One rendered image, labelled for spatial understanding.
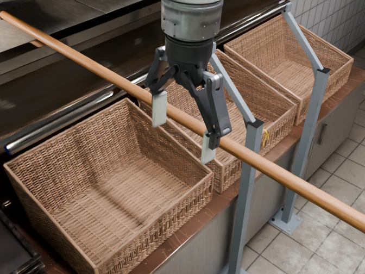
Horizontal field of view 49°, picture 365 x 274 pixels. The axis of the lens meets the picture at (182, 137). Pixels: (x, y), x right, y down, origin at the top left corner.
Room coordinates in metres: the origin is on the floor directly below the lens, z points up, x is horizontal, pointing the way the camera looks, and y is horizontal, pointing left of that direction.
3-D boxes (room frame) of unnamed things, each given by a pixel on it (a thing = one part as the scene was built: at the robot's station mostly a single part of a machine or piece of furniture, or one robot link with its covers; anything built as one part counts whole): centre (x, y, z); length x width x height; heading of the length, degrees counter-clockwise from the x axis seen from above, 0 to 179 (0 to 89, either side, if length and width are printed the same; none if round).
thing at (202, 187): (1.02, 0.24, 0.72); 0.56 x 0.49 x 0.28; 137
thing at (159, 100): (0.62, 0.04, 1.32); 0.03 x 0.01 x 0.07; 131
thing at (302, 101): (1.89, -0.56, 0.72); 0.56 x 0.49 x 0.28; 137
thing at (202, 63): (0.57, -0.01, 1.46); 0.08 x 0.07 x 0.09; 41
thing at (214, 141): (0.51, -0.06, 1.35); 0.03 x 0.01 x 0.05; 41
